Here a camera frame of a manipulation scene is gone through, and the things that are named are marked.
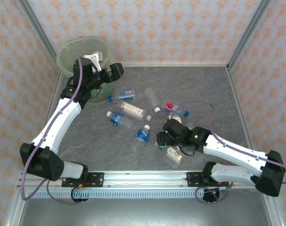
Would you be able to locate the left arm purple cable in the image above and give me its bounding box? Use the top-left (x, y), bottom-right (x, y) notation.
top-left (21, 56), bottom-right (86, 205)

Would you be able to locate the blue bottle red flower label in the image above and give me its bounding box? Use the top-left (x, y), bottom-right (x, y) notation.
top-left (162, 100), bottom-right (190, 118)

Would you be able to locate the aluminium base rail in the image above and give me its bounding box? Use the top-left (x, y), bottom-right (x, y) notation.
top-left (16, 169), bottom-right (275, 190)

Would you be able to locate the green translucent trash bin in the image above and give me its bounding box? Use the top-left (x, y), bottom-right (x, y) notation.
top-left (56, 37), bottom-right (115, 102)
top-left (56, 37), bottom-right (115, 104)

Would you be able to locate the clear unlabelled bottle white cap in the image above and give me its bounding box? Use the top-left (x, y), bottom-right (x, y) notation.
top-left (144, 87), bottom-right (162, 114)

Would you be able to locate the clear bottle beige label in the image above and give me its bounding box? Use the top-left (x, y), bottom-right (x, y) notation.
top-left (120, 101), bottom-right (153, 122)

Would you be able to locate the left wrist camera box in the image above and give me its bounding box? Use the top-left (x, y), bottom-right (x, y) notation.
top-left (82, 52), bottom-right (105, 72)

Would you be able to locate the grey metal panel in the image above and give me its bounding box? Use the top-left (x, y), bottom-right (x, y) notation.
top-left (6, 189), bottom-right (282, 226)

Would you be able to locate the blue label water bottle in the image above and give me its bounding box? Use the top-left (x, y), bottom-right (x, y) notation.
top-left (132, 124), bottom-right (151, 151)
top-left (106, 111), bottom-right (134, 129)

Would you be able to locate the slotted cable duct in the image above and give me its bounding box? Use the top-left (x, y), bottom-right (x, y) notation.
top-left (27, 189), bottom-right (232, 199)

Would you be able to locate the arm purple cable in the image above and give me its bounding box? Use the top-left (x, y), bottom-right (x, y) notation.
top-left (21, 56), bottom-right (86, 205)
top-left (171, 101), bottom-right (286, 205)

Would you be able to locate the square bottle colourful label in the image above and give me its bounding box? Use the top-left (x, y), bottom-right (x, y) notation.
top-left (165, 146), bottom-right (184, 165)

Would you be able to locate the aluminium frame post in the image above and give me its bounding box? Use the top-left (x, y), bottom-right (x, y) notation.
top-left (226, 0), bottom-right (273, 71)
top-left (16, 0), bottom-right (61, 71)

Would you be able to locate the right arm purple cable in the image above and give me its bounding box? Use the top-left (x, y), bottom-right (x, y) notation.
top-left (171, 101), bottom-right (286, 205)

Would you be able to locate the aluminium table side rail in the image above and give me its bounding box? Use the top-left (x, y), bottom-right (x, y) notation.
top-left (28, 70), bottom-right (63, 170)
top-left (226, 67), bottom-right (262, 170)

